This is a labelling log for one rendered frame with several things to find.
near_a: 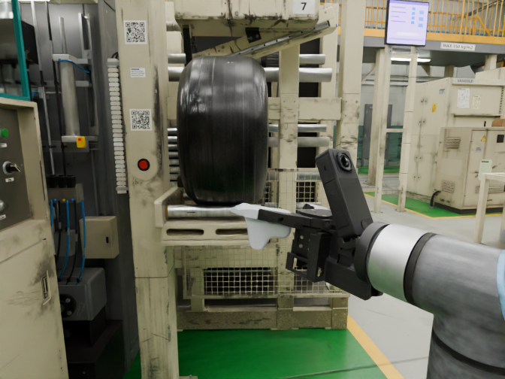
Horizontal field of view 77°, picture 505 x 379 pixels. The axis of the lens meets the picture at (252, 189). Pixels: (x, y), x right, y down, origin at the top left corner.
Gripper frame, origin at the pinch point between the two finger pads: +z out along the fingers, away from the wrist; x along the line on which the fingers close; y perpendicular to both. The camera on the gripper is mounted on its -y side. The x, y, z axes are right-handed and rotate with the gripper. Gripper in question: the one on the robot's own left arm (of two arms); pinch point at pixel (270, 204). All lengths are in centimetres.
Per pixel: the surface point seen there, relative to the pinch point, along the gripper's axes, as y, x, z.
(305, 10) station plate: -70, 62, 63
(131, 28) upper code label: -46, -2, 79
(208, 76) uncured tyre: -31, 15, 53
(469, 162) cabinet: -34, 478, 138
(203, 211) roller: 13, 21, 59
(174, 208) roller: 13, 13, 65
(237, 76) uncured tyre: -32, 22, 47
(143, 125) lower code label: -14, 4, 78
